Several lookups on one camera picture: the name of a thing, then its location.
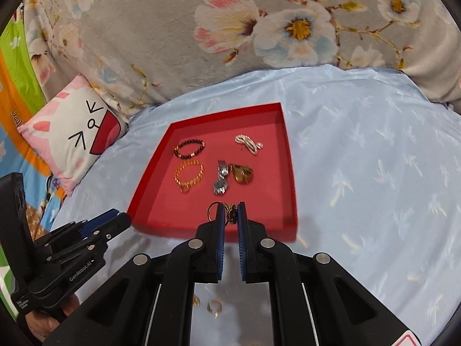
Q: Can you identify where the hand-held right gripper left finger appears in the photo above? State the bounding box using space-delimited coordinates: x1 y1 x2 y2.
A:
42 203 227 346

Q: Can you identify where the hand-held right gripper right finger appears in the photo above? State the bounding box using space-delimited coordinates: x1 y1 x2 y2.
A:
237 202 424 346

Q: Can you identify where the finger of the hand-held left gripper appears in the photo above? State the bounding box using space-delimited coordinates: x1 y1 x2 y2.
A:
34 208 121 247
45 212 132 272

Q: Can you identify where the gold chain necklace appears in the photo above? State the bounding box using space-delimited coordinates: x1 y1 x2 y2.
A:
207 201 240 227

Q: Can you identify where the silver wristwatch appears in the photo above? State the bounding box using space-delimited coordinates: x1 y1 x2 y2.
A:
212 159 230 195

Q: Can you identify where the red cardboard box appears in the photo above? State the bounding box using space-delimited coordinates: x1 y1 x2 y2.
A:
127 103 298 243

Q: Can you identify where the gold wristwatch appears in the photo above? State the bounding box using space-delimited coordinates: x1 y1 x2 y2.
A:
228 163 254 185

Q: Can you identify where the gold woven cuff bracelet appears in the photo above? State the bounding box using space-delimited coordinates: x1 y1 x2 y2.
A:
175 159 205 193

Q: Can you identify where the black bead bracelet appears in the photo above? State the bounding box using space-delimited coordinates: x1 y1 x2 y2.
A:
173 139 206 159

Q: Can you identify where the pearl bracelet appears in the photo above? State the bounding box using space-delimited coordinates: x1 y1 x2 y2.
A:
235 134 263 156

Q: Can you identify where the person's left hand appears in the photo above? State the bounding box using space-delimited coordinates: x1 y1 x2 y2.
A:
25 294 78 343

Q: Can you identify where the green cloth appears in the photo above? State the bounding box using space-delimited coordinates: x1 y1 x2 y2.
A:
0 265 17 319

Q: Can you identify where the pink bunny pillow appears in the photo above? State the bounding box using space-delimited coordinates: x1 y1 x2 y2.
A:
17 74 129 197

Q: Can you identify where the light blue palm-print cloth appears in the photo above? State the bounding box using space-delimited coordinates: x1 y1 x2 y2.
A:
47 64 461 346

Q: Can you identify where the colourful cartoon blanket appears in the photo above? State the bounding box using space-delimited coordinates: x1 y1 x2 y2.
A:
0 2 73 238

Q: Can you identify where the grey floral blanket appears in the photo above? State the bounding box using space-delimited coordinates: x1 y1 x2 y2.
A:
23 0 461 116

